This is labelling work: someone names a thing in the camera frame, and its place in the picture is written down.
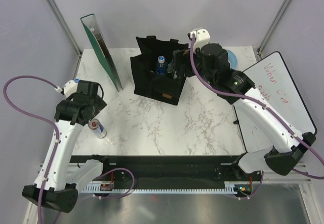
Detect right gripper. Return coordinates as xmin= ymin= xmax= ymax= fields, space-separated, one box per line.
xmin=168 ymin=48 xmax=216 ymax=87

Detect blue label water bottle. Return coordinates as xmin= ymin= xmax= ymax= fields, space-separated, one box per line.
xmin=155 ymin=55 xmax=168 ymax=76

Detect Red Bull can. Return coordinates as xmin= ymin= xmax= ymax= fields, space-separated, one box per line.
xmin=88 ymin=119 xmax=107 ymax=139

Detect black canvas bag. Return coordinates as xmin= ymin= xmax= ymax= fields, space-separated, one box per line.
xmin=130 ymin=35 xmax=189 ymax=105

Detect green glass bottle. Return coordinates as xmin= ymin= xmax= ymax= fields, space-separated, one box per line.
xmin=167 ymin=64 xmax=174 ymax=77

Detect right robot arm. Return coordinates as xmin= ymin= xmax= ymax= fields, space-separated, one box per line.
xmin=169 ymin=43 xmax=316 ymax=180

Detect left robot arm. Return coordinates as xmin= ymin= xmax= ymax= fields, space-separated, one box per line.
xmin=22 ymin=80 xmax=111 ymax=213

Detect light blue headphones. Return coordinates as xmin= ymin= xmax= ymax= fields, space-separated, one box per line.
xmin=227 ymin=50 xmax=238 ymax=69

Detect green file holder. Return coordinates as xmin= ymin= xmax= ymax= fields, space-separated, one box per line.
xmin=80 ymin=14 xmax=123 ymax=92

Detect whiteboard with red writing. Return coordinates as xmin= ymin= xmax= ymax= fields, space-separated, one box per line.
xmin=235 ymin=51 xmax=317 ymax=153

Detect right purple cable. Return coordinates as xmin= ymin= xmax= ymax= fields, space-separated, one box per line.
xmin=189 ymin=32 xmax=324 ymax=201

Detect purple cable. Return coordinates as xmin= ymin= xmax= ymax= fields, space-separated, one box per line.
xmin=189 ymin=32 xmax=324 ymax=201
xmin=3 ymin=76 xmax=63 ymax=224

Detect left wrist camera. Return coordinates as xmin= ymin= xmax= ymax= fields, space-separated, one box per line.
xmin=55 ymin=79 xmax=79 ymax=98

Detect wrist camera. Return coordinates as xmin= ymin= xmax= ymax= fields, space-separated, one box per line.
xmin=55 ymin=79 xmax=79 ymax=98
xmin=187 ymin=28 xmax=211 ymax=50

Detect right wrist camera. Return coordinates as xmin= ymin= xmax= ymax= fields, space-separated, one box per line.
xmin=187 ymin=28 xmax=211 ymax=50

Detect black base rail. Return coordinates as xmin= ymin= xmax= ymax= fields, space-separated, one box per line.
xmin=68 ymin=154 xmax=279 ymax=191

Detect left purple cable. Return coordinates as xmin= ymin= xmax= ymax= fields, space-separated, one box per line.
xmin=3 ymin=76 xmax=63 ymax=224

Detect white cable duct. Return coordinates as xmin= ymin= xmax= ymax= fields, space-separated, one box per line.
xmin=81 ymin=181 xmax=253 ymax=195

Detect left aluminium frame post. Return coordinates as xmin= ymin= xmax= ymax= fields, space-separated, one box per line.
xmin=35 ymin=0 xmax=83 ymax=56

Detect aluminium frame post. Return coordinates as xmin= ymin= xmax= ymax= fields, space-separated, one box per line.
xmin=35 ymin=0 xmax=83 ymax=56
xmin=254 ymin=0 xmax=293 ymax=58

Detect right aluminium frame post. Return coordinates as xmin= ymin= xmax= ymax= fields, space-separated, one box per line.
xmin=254 ymin=0 xmax=293 ymax=58

